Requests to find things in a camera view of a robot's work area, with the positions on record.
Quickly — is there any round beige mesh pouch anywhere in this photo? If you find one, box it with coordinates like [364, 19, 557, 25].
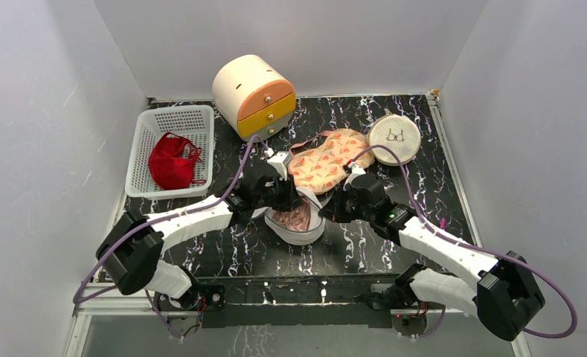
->
[367, 109, 421, 164]

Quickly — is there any white mesh laundry bag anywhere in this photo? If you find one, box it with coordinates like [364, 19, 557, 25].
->
[251, 187, 327, 246]

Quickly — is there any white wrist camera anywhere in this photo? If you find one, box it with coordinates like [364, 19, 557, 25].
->
[264, 148, 292, 181]
[343, 161, 366, 190]

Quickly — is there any red bra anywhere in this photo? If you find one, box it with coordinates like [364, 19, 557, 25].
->
[148, 132, 206, 190]

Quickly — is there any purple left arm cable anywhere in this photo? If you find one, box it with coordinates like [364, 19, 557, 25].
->
[72, 134, 275, 341]

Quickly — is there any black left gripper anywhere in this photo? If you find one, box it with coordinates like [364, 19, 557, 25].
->
[254, 174, 304, 214]

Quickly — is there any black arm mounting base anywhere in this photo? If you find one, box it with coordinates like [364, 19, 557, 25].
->
[150, 275, 447, 330]

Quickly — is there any white plastic basket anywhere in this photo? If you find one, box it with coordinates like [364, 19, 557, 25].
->
[125, 105, 215, 200]

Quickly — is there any pink bra in bag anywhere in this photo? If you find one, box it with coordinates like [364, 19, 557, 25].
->
[272, 201, 311, 232]

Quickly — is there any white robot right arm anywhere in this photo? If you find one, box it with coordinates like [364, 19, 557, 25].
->
[319, 174, 545, 341]

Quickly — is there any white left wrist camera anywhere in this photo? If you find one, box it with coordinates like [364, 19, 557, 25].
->
[264, 148, 292, 181]

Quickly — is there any cream round drawer cabinet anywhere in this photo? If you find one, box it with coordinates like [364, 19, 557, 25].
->
[212, 54, 297, 142]

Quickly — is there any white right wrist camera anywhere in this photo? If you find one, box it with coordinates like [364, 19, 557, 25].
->
[343, 161, 366, 190]

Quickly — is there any floral peach bra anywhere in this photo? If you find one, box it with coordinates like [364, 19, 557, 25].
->
[288, 129, 374, 196]

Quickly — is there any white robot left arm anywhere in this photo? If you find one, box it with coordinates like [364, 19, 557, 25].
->
[96, 176, 302, 309]

